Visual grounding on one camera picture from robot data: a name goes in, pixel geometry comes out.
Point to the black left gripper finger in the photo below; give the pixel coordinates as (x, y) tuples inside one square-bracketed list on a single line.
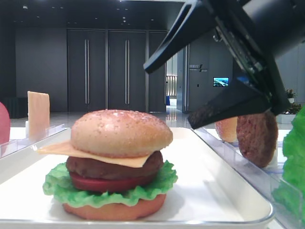
[(194, 20)]

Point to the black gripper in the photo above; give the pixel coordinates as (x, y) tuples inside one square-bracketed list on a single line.
[(256, 34)]

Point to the sesame bun top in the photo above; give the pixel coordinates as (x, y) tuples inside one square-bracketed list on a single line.
[(120, 133)]

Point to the spare brown meat patty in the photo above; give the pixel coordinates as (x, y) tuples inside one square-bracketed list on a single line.
[(257, 136)]

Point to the spare green lettuce leaf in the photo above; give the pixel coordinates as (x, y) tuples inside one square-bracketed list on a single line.
[(293, 167)]

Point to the red tomato on burger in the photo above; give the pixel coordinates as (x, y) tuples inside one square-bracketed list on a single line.
[(112, 186)]

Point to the spare standing cheese slice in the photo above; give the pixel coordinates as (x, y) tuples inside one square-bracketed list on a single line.
[(38, 114)]

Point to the yellow cheese slice on burger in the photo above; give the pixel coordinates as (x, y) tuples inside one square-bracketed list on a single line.
[(65, 148)]

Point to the green lettuce on burger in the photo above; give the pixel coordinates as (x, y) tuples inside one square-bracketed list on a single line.
[(59, 185)]

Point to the spare red tomato slice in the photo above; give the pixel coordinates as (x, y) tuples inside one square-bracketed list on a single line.
[(4, 124)]

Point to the spare bun half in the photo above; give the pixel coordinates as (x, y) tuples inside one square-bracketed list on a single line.
[(226, 129)]

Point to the potted plant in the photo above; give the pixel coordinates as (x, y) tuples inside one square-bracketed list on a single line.
[(294, 107)]

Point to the white rectangular tray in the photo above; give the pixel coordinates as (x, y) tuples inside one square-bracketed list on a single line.
[(208, 194)]

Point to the dark double doors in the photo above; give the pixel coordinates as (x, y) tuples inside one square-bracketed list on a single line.
[(105, 70)]

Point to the bottom bun on burger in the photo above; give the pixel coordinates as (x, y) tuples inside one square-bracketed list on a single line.
[(118, 211)]

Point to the brown patty on burger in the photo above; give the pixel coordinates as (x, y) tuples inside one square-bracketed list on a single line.
[(91, 168)]

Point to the wall display screen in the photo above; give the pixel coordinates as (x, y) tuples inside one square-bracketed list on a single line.
[(220, 81)]

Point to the clear bun holder rail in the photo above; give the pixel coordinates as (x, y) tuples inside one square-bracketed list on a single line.
[(265, 180)]

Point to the clear left holder rail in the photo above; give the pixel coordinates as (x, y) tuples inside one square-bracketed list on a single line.
[(19, 138)]

